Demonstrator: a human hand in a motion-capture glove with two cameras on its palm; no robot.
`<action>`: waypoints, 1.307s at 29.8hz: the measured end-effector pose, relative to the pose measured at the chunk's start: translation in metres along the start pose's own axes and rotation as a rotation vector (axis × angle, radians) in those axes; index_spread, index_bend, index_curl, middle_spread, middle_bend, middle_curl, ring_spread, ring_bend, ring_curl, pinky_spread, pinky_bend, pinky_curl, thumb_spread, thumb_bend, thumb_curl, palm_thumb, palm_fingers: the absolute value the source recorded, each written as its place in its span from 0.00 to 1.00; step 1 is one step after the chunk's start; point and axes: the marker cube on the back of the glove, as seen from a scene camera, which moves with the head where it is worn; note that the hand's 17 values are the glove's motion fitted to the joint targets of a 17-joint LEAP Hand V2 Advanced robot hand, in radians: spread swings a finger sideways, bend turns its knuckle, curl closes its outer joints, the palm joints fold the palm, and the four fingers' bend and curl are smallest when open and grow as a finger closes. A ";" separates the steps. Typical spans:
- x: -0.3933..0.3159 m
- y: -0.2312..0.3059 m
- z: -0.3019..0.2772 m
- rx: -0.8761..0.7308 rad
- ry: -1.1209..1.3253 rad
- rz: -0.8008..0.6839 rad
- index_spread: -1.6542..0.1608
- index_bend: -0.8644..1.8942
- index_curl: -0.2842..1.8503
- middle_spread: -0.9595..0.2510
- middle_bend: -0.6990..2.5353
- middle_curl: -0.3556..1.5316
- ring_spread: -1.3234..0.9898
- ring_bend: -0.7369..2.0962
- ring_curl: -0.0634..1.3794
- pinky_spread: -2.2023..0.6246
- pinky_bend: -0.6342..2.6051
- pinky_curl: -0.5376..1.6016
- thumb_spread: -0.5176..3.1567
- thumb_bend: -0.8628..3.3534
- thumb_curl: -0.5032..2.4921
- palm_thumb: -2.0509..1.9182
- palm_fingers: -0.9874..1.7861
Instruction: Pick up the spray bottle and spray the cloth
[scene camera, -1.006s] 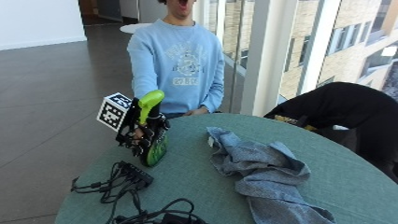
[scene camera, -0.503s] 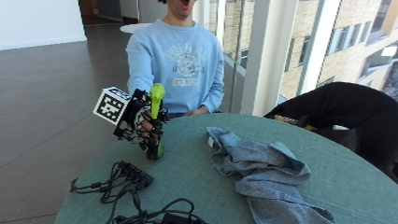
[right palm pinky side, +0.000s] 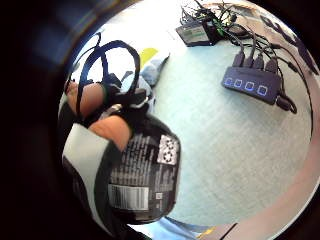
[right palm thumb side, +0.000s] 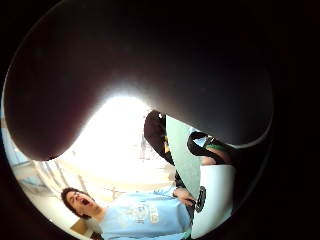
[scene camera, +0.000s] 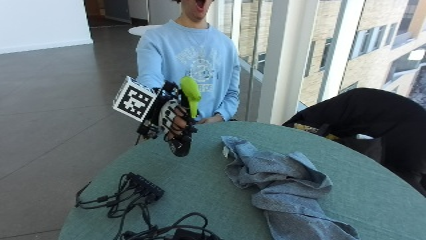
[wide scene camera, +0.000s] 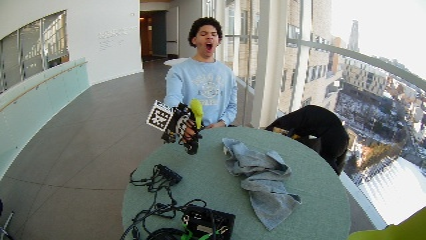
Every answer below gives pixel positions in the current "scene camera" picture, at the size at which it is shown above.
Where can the slanted white window frame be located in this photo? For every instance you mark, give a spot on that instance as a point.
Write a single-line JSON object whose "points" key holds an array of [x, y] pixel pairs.
{"points": [[340, 46]]}

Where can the yellow object under jacket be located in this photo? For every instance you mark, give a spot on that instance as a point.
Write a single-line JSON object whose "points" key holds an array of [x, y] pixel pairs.
{"points": [[311, 129]]}

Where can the the person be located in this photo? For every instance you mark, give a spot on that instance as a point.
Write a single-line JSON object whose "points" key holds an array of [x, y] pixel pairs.
{"points": [[191, 56]]}

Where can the blue-grey crumpled cloth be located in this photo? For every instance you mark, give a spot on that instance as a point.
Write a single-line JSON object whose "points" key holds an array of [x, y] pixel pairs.
{"points": [[277, 183]]}

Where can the white marker cube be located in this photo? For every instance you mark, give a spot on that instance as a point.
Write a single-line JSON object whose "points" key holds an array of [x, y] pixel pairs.
{"points": [[134, 99]]}

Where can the black palm camera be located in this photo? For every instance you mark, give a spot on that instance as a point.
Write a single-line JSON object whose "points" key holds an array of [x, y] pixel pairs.
{"points": [[181, 146]]}

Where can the black usb hub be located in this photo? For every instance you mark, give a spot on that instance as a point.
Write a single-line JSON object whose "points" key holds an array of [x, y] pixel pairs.
{"points": [[144, 186]]}

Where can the beige building outside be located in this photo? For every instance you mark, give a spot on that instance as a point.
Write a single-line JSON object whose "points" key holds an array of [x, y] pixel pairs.
{"points": [[381, 46]]}

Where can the lime green plastic clip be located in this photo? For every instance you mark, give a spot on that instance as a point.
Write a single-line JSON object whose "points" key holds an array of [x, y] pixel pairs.
{"points": [[192, 93]]}

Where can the white window pillar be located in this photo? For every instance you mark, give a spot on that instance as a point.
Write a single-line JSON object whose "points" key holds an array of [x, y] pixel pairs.
{"points": [[280, 60]]}

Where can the white round table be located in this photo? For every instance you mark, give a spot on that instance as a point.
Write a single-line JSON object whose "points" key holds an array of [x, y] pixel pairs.
{"points": [[142, 30]]}

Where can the black power adapter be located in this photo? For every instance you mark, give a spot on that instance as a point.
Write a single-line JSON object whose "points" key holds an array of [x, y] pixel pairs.
{"points": [[191, 234]]}

